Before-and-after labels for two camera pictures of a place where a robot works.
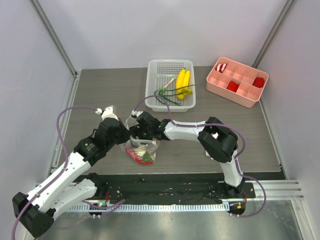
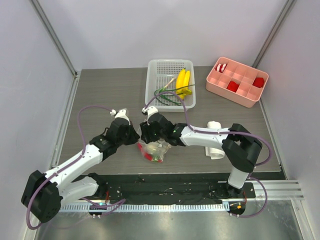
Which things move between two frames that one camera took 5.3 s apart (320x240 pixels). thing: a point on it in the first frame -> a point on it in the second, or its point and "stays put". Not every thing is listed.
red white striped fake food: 220,67 stays put
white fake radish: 140,151 -> 154,147
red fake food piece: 232,86 stays put
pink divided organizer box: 235,82 stays put
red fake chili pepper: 132,155 -> 154,158
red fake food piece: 258,82 stays put
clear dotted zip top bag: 142,150 -> 154,152
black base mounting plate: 173,187 stays put
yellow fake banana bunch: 182,83 stays put
